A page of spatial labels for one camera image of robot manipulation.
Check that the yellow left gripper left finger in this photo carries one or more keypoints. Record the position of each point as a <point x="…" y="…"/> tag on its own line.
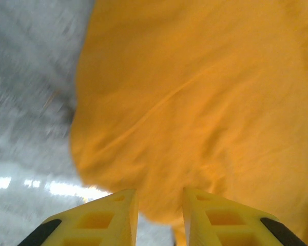
<point x="113" y="220"/>

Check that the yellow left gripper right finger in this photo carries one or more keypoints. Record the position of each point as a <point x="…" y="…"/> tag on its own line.
<point x="210" y="223"/>

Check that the orange t-shirt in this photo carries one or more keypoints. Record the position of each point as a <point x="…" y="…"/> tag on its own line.
<point x="195" y="89"/>

